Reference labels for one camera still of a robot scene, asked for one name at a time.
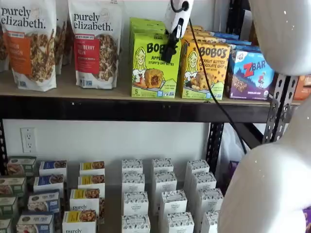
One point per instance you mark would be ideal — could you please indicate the white yellow granola box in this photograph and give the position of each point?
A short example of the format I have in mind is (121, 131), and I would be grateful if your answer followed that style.
(85, 201)
(92, 167)
(80, 222)
(91, 182)

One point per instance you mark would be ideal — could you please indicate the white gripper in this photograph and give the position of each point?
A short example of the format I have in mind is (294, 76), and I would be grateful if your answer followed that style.
(178, 17)

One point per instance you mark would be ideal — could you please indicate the green Bobo's apple pie box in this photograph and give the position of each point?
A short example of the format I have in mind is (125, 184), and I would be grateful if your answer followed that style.
(145, 25)
(145, 30)
(153, 72)
(143, 20)

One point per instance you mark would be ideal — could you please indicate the wooden shelf board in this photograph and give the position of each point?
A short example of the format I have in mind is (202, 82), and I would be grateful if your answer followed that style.
(73, 93)

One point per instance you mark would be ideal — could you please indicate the white wall outlet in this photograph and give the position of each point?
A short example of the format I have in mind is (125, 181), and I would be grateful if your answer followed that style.
(28, 140)

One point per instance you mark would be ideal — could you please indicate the white patterned pantry box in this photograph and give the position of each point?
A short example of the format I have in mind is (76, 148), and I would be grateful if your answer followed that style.
(166, 182)
(133, 182)
(136, 224)
(210, 200)
(179, 223)
(203, 180)
(132, 166)
(136, 204)
(162, 166)
(198, 167)
(173, 202)
(209, 222)

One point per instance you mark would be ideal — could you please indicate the black metal shelving rack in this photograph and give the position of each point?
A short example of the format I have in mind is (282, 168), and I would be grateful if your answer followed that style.
(121, 109)

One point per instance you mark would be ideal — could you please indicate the blue granola box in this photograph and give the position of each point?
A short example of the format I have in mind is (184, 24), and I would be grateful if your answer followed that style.
(53, 167)
(48, 183)
(43, 201)
(35, 223)

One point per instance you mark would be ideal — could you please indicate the green granola box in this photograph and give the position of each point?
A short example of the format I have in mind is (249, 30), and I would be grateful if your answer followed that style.
(5, 225)
(22, 165)
(8, 206)
(13, 185)

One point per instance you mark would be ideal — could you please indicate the purple snack box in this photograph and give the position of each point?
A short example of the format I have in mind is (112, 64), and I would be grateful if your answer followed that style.
(233, 166)

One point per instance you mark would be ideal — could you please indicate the yellow Bobo's peanut butter box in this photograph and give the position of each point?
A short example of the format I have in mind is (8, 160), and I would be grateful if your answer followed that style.
(197, 27)
(194, 72)
(196, 38)
(198, 33)

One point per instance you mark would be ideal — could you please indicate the orange label granola bag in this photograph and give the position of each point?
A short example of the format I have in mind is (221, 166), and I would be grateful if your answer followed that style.
(29, 48)

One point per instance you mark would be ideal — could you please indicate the orange snack box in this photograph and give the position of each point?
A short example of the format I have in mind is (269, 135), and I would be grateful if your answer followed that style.
(303, 87)

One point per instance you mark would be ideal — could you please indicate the blue Zbar box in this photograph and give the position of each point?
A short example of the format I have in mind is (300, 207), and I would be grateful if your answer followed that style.
(238, 42)
(247, 77)
(245, 48)
(226, 35)

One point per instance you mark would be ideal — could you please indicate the red label granola bag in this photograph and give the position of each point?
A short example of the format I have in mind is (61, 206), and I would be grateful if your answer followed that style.
(97, 48)

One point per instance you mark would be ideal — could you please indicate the white granola bag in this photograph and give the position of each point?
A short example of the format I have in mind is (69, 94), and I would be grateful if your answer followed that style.
(3, 48)
(62, 36)

